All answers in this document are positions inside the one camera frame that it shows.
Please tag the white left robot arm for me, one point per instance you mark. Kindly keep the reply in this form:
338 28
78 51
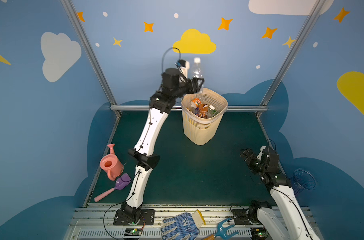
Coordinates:
159 108

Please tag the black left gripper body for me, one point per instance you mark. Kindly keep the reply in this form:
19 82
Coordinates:
195 84

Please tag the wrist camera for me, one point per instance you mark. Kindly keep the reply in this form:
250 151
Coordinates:
183 67
261 152

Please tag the pink toy watering can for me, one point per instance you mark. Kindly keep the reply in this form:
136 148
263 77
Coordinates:
111 164

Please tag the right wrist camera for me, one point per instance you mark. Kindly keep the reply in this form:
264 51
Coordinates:
261 152

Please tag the blue knitted work glove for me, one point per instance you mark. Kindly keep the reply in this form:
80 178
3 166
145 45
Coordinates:
185 226

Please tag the purple toy spatula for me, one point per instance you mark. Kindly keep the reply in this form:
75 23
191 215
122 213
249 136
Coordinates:
122 182

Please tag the brown coffee drink bottle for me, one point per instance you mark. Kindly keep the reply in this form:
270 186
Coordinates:
203 110

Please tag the clear plain plastic bottle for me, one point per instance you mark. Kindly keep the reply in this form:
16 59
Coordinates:
197 72

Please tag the beige plastic waste bin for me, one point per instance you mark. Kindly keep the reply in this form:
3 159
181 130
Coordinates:
199 130

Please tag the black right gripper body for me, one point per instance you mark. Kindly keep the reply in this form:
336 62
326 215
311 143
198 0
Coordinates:
249 155

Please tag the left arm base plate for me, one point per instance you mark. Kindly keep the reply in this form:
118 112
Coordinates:
138 218

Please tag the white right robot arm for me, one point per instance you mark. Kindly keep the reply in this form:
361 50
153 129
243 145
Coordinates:
296 226

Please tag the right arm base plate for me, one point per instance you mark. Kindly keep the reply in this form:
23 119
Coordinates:
241 217

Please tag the orange cap soda bottle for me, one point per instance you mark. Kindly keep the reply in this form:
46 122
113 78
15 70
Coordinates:
194 104

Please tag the lime label bottle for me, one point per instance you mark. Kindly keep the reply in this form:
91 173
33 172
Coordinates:
211 111

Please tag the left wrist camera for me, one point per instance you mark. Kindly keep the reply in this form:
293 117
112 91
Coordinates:
183 67

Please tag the blue garden hand fork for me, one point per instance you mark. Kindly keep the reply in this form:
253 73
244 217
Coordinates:
222 231

